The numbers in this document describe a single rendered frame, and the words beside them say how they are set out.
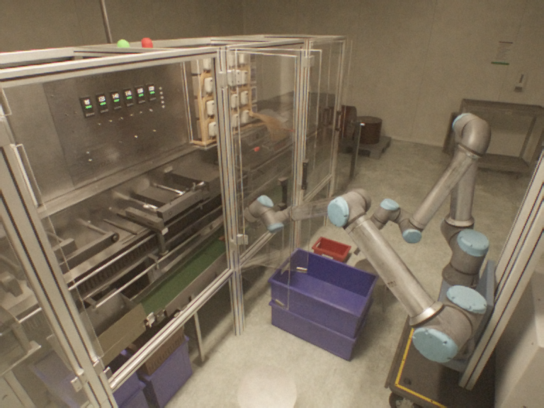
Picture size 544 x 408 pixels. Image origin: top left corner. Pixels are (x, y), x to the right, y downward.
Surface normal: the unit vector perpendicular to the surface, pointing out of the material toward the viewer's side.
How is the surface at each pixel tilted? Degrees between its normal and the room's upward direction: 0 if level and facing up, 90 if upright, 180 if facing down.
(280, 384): 0
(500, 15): 90
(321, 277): 90
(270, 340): 0
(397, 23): 90
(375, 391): 0
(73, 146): 90
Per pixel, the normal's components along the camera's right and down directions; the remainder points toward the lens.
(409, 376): 0.00, -0.87
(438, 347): -0.72, 0.38
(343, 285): -0.52, 0.42
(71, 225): 0.86, 0.25
